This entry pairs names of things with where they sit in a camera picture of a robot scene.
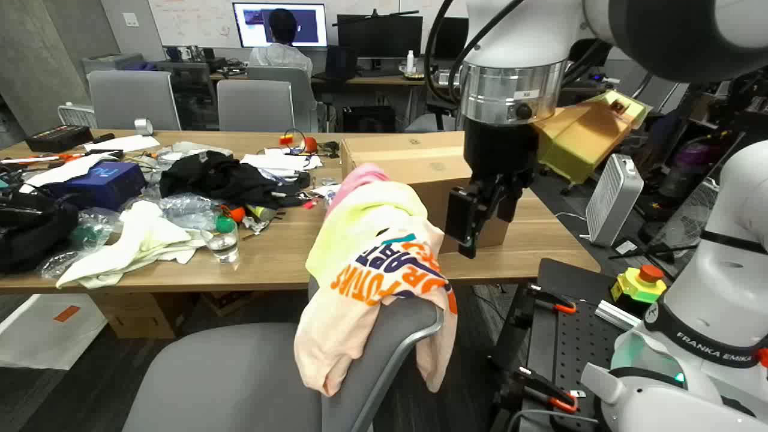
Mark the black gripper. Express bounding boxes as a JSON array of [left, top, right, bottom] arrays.
[[443, 117, 539, 260]]

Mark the yellow-green towel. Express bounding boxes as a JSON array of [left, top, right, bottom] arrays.
[[304, 181, 432, 284]]

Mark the peach printed shirt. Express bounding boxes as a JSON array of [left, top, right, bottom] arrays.
[[292, 215, 460, 400]]

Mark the large taped cardboard box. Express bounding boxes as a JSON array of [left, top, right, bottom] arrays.
[[339, 129, 514, 253]]

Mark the seated person grey shirt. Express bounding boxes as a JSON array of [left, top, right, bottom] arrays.
[[245, 7, 316, 79]]

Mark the low brown cardboard box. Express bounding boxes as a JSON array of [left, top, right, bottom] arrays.
[[85, 289, 243, 344]]

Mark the white space heater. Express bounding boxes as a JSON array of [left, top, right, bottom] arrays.
[[583, 152, 645, 249]]

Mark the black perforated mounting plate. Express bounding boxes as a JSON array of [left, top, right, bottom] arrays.
[[495, 256, 643, 432]]

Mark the yellow red emergency stop button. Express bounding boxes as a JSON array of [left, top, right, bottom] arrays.
[[610, 262, 669, 308]]

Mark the black computer monitor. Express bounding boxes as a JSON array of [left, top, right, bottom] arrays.
[[333, 9, 424, 61], [429, 15, 469, 62]]

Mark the lit blue-screen monitor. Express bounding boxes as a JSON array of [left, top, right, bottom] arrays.
[[231, 0, 330, 51]]

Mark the black garment pile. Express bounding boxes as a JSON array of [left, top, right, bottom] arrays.
[[157, 149, 309, 209]]

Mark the clear plastic bag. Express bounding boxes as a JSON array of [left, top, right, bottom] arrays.
[[153, 189, 243, 266]]

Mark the grey mesh-back office chair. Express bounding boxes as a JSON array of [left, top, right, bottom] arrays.
[[120, 279, 445, 432]]

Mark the black office chair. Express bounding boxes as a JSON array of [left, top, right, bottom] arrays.
[[153, 58, 219, 129]]

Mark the white crumpled cloth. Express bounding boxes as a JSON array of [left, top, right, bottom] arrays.
[[55, 200, 210, 290]]

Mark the white paper sheet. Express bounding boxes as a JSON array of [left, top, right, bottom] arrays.
[[81, 133, 163, 155], [18, 152, 115, 194]]

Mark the blue cloth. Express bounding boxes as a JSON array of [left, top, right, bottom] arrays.
[[37, 158, 148, 212]]

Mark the black flat case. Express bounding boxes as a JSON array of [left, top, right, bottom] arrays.
[[23, 125, 95, 154]]

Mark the black bag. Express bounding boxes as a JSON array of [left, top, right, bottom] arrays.
[[0, 189, 79, 274]]

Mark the white bag orange label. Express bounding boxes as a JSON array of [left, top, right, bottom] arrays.
[[0, 290, 107, 373]]

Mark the black clamp orange handle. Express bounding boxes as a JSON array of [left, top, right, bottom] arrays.
[[526, 285, 581, 317], [514, 365, 585, 418]]

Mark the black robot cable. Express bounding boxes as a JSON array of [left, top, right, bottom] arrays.
[[421, 0, 526, 105]]

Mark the white wall whiteboard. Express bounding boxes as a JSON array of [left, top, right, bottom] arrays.
[[145, 0, 243, 47]]

